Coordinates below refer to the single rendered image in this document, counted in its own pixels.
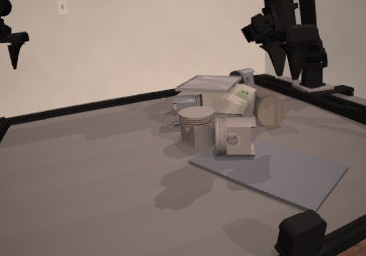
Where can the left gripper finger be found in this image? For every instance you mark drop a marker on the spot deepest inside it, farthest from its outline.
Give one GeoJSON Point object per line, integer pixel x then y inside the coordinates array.
{"type": "Point", "coordinates": [14, 52]}

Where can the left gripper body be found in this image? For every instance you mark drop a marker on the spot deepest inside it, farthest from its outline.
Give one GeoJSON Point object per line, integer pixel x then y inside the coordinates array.
{"type": "Point", "coordinates": [13, 38]}

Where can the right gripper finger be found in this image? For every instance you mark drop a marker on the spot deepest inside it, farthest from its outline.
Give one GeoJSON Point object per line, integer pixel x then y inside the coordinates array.
{"type": "Point", "coordinates": [277, 56]}
{"type": "Point", "coordinates": [296, 56]}

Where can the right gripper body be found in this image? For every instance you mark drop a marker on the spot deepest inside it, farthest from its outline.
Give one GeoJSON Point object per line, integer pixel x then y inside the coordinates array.
{"type": "Point", "coordinates": [285, 10]}

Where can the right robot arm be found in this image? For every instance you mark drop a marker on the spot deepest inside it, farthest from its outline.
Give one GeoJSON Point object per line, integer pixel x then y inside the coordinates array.
{"type": "Point", "coordinates": [312, 71]}

